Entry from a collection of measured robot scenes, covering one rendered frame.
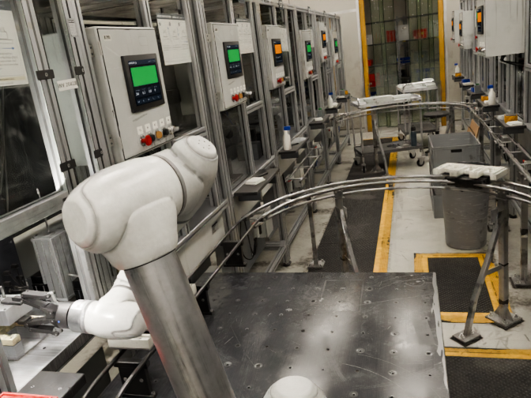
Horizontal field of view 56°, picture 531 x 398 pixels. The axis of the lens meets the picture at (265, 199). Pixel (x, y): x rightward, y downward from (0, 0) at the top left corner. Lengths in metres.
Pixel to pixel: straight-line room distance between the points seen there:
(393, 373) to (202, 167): 0.96
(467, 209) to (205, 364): 3.26
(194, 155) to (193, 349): 0.35
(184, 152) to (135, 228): 0.19
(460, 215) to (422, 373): 2.52
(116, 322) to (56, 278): 0.51
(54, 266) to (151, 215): 1.00
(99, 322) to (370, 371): 0.81
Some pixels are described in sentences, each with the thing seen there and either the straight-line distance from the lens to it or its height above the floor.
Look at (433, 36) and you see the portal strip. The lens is 9.35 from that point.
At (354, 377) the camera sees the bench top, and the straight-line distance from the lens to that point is 1.63.
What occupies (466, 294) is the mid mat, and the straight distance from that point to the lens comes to 3.49.
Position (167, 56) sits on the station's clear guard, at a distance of 2.30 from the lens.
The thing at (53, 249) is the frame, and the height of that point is 1.12.
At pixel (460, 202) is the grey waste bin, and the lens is 4.00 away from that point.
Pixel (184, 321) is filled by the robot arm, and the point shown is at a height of 1.22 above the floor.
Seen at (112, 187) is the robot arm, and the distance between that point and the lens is 0.86.
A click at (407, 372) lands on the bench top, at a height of 0.68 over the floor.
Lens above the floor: 1.65
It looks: 16 degrees down
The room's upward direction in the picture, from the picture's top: 8 degrees counter-clockwise
